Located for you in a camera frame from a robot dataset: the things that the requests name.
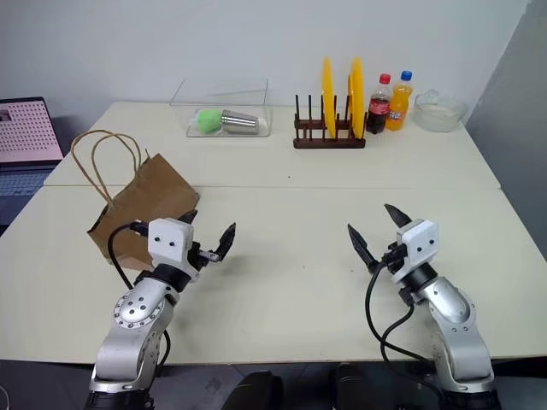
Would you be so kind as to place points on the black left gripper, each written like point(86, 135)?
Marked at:
point(197, 256)

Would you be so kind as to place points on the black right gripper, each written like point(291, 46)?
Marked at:
point(394, 256)

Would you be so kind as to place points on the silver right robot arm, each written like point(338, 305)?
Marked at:
point(453, 324)

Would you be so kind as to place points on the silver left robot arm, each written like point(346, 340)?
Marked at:
point(137, 316)

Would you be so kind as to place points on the brown paper bag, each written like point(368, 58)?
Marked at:
point(158, 192)

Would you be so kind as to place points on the brown wooden dish rack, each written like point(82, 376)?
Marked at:
point(329, 142)

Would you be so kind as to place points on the green ball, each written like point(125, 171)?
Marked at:
point(208, 121)

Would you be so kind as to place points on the stainless steel cup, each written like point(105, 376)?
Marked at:
point(241, 122)

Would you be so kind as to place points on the cola bottle red cap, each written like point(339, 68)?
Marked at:
point(378, 113)

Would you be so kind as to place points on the orange soda bottle blue cap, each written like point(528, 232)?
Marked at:
point(398, 111)

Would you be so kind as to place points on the clear plastic box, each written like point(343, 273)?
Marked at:
point(231, 102)

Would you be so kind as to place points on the clear glass bowl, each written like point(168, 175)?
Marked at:
point(438, 113)

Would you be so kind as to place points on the yellow plate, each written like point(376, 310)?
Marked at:
point(327, 98)
point(357, 96)

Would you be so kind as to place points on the dark rounded shape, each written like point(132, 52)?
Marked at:
point(354, 386)
point(256, 390)

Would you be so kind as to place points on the laptop with pink screen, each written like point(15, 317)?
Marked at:
point(25, 132)

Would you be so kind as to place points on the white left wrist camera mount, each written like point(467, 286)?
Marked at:
point(170, 240)

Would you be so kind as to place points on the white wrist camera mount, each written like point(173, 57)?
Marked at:
point(421, 243)
point(170, 240)

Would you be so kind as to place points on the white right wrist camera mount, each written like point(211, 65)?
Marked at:
point(421, 243)

